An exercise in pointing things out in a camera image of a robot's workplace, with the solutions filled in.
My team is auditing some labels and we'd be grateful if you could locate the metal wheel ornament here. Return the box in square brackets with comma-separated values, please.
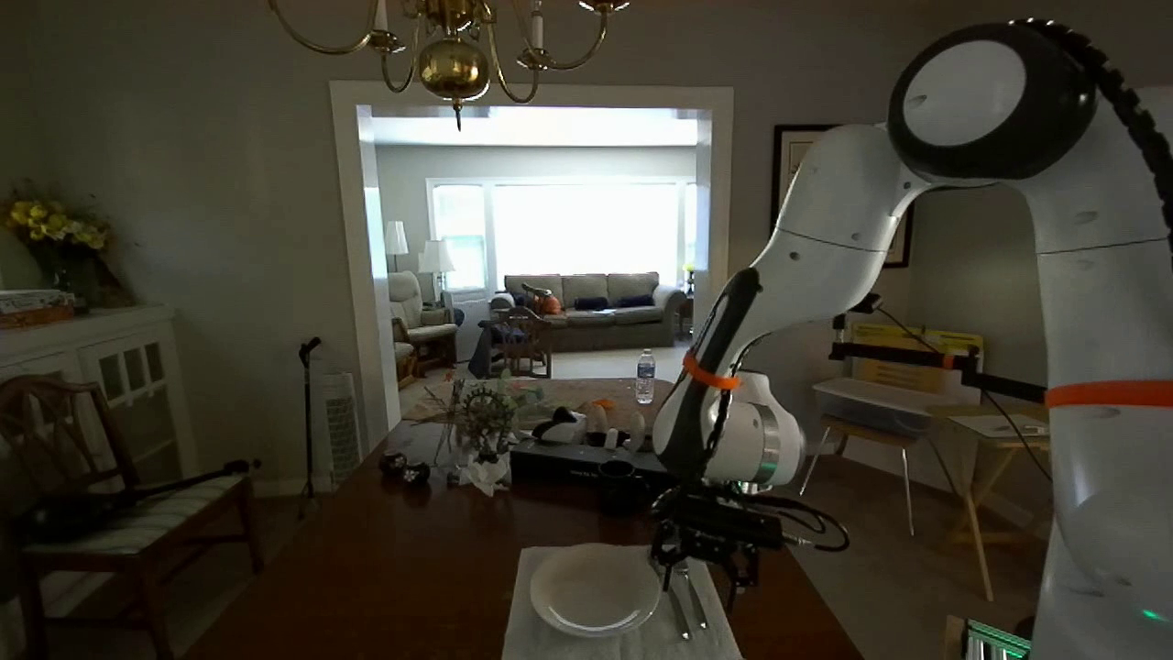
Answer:
[448, 379, 524, 471]

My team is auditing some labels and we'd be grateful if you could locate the yellow flower bouquet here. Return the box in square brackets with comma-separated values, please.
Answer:
[0, 190, 128, 310]

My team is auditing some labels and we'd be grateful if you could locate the white round plate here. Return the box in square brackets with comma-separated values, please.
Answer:
[530, 544, 668, 642]

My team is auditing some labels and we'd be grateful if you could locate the black standing pole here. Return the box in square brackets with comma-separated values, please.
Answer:
[294, 333, 329, 498]

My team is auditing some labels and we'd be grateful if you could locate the grey sofa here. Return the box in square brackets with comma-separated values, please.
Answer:
[503, 268, 697, 355]

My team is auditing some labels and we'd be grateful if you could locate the yellow box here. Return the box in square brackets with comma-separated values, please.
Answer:
[839, 317, 989, 395]

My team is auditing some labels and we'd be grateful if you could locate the white folding table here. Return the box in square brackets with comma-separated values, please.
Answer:
[809, 367, 1058, 606]

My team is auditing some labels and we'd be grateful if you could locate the white drawer sideboard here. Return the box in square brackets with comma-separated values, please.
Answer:
[0, 304, 203, 491]

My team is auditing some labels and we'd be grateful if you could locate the light armchair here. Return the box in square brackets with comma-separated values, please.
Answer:
[384, 268, 464, 384]

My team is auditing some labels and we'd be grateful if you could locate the silver fork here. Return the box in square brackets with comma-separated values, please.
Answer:
[681, 570, 714, 639]

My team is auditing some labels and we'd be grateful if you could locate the brass chandelier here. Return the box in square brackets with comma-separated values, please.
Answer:
[265, 0, 637, 131]

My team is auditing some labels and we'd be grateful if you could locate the dark wooden chair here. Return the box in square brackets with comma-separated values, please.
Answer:
[0, 372, 268, 660]

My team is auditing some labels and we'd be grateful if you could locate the clear water bottle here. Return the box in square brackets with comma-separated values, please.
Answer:
[631, 349, 660, 412]

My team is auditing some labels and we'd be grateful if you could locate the silver spoon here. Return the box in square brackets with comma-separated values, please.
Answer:
[663, 571, 697, 645]

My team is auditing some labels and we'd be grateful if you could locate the white VR controller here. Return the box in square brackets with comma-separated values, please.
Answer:
[532, 403, 591, 448]

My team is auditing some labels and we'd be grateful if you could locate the long black case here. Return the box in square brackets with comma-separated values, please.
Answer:
[505, 437, 673, 487]

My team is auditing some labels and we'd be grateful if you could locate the dark framed wall picture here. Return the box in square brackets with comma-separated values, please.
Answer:
[772, 122, 918, 271]

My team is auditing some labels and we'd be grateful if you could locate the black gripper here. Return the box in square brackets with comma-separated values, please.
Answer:
[646, 485, 787, 613]

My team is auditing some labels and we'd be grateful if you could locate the crumpled white cloth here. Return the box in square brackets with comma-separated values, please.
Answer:
[464, 448, 513, 498]

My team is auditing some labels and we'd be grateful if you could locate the white floor heater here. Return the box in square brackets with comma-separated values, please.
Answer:
[313, 362, 370, 481]

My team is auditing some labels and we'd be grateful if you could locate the bright living room window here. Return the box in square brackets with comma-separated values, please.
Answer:
[425, 178, 697, 295]

